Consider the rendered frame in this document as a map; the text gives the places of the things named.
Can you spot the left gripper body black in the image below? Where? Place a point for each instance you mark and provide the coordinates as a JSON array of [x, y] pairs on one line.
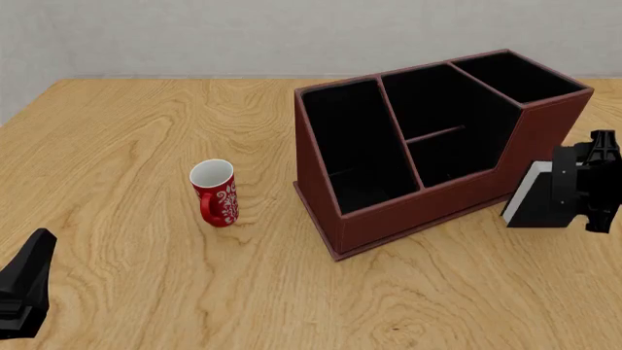
[[19, 317]]

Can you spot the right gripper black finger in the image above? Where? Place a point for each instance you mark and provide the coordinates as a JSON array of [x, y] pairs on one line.
[[598, 220], [605, 147]]

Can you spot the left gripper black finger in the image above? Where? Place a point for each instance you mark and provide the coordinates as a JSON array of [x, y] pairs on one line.
[[30, 266]]

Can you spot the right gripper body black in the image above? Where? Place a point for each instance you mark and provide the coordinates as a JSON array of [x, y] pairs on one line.
[[602, 186]]

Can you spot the red-brown desk caddy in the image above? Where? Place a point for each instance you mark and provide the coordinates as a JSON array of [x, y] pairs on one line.
[[529, 146]]

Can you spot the red mug white pattern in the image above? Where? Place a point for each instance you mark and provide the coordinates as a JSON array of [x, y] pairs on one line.
[[221, 204]]

